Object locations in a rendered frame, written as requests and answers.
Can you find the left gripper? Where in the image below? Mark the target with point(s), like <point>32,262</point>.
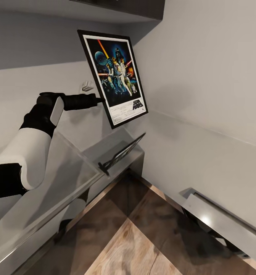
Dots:
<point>84,101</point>

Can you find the poster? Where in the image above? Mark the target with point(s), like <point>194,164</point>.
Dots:
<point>114,69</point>

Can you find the drop in sink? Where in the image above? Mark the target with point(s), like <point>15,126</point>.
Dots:
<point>68,174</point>

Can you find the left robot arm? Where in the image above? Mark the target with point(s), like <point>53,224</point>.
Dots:
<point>23,162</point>

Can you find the cabinet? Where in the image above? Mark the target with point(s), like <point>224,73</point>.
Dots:
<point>106,11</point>

